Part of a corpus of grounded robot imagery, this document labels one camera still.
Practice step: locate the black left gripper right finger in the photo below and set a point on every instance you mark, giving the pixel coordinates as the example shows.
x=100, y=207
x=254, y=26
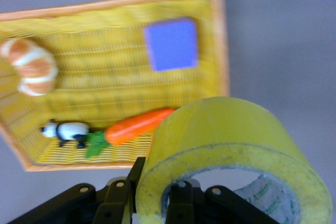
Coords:
x=181, y=205

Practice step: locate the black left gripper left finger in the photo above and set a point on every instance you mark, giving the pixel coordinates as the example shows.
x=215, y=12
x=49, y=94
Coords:
x=110, y=203

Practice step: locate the yellow tape roll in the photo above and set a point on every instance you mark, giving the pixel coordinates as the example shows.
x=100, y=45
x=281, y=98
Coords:
x=223, y=124

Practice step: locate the yellow wicker tray basket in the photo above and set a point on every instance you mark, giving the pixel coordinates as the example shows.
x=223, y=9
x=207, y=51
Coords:
x=105, y=64

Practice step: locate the toy carrot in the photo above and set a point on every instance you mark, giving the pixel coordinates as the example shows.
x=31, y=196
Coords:
x=136, y=127

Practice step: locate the toy panda figure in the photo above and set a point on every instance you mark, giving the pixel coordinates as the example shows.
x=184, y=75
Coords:
x=68, y=130

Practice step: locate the toy croissant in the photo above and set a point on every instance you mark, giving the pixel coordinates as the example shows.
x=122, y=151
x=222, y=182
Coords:
x=34, y=69

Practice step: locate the purple foam block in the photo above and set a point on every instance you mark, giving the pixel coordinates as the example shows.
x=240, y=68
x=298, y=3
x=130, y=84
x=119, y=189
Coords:
x=172, y=44

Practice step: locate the table cover cloth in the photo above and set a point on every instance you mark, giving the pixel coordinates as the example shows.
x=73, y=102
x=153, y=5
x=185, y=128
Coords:
x=275, y=37

